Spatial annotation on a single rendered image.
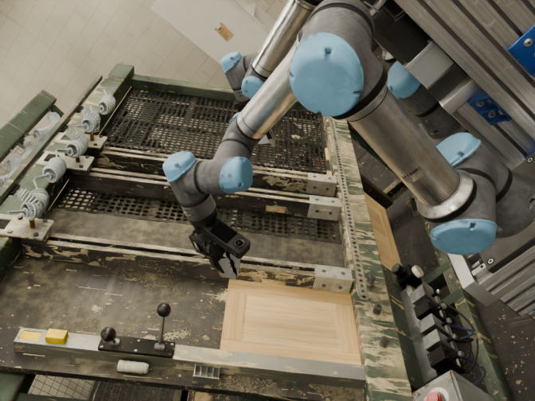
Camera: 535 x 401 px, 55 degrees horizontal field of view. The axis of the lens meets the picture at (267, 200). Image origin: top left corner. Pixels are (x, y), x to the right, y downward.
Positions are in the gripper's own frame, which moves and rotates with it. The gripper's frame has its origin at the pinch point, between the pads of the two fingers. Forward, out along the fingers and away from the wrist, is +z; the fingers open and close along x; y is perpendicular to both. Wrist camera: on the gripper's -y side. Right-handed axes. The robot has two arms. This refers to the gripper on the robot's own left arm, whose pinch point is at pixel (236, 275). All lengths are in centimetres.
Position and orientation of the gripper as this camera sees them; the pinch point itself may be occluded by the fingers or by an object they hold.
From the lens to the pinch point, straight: 132.8
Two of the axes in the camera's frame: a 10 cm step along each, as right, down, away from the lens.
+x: -6.4, 5.8, -5.0
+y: -7.1, -1.9, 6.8
